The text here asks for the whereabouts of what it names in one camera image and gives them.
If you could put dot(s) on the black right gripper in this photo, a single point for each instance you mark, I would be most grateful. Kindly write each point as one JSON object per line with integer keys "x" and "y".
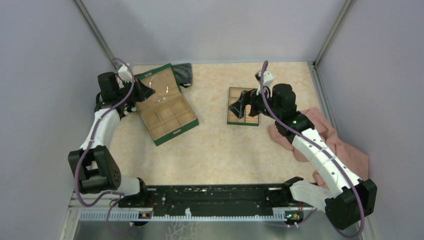
{"x": 247, "y": 97}

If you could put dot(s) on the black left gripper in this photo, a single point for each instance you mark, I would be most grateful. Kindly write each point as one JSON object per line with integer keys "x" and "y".
{"x": 143, "y": 92}

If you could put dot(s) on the green compartment jewelry tray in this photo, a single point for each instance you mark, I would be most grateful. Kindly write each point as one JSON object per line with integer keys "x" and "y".
{"x": 233, "y": 95}

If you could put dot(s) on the green jewelry box with lid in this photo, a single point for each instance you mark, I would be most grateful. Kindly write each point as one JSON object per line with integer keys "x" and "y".
{"x": 166, "y": 114}

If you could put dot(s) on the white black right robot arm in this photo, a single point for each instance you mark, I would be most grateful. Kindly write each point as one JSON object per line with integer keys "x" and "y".
{"x": 347, "y": 199}

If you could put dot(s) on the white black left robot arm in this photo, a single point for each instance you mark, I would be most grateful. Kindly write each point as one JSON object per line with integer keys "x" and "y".
{"x": 93, "y": 166}

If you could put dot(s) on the grey-green zebra plush towel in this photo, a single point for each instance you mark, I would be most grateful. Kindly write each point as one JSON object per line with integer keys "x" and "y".
{"x": 183, "y": 74}

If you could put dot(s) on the pink cloth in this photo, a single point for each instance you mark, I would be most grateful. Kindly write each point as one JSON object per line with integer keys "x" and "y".
{"x": 353, "y": 158}

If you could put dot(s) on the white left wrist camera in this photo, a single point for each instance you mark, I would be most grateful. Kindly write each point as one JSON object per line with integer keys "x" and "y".
{"x": 124, "y": 73}

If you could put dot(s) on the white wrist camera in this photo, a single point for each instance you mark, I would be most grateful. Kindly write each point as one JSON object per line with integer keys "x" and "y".
{"x": 124, "y": 73}
{"x": 268, "y": 79}

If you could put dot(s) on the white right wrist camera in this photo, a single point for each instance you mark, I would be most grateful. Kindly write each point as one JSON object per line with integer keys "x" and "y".
{"x": 268, "y": 79}

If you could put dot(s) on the left aluminium frame post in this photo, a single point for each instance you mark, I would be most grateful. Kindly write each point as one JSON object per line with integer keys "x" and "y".
{"x": 94, "y": 29}

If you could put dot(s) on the aluminium frame post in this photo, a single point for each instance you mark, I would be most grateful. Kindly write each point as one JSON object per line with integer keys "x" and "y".
{"x": 94, "y": 29}
{"x": 335, "y": 28}

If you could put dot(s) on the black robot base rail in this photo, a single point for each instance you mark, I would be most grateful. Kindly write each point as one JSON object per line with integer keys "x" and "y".
{"x": 218, "y": 200}

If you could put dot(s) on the right aluminium frame post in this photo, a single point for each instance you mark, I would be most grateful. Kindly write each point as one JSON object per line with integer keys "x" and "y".
{"x": 335, "y": 28}

